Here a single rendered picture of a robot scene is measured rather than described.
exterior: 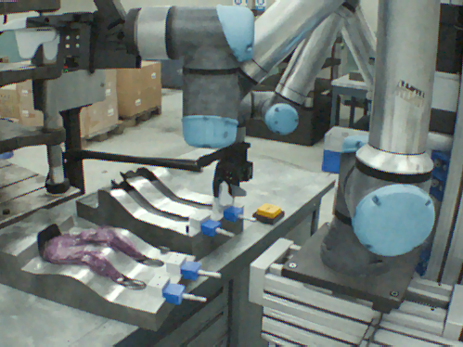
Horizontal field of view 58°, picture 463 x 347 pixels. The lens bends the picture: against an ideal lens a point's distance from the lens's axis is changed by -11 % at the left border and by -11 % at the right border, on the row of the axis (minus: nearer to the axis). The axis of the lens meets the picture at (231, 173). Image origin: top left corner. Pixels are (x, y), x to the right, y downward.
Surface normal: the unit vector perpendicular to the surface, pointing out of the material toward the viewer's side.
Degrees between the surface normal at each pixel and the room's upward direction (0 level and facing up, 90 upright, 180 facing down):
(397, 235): 98
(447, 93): 90
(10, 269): 90
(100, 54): 82
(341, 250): 73
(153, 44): 111
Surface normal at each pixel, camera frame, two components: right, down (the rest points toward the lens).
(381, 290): 0.03, -0.94
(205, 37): -0.10, 0.34
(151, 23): -0.07, -0.04
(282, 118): 0.11, 0.35
